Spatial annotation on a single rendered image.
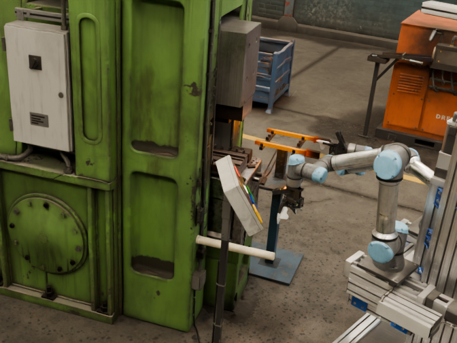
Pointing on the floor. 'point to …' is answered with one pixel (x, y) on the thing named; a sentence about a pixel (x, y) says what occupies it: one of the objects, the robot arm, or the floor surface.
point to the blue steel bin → (273, 71)
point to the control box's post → (222, 276)
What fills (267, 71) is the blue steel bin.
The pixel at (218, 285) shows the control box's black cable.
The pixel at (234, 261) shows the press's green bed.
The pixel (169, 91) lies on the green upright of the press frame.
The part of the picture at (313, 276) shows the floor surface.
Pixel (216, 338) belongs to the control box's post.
